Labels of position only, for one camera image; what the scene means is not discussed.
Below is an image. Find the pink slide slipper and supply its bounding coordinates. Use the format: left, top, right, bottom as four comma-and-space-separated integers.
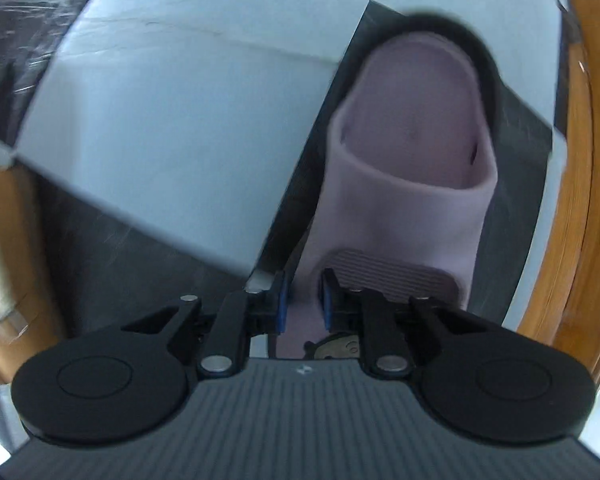
272, 30, 498, 361

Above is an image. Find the wooden trim board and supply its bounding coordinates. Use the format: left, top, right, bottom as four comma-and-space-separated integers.
517, 0, 600, 386

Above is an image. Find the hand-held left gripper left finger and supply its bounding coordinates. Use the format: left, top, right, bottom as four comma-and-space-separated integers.
122, 270, 288, 377

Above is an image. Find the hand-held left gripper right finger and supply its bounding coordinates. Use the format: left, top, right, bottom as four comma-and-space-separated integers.
319, 268, 486, 378

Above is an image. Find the brown fleece-lined slipper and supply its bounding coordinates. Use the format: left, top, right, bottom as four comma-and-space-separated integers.
0, 167, 66, 391

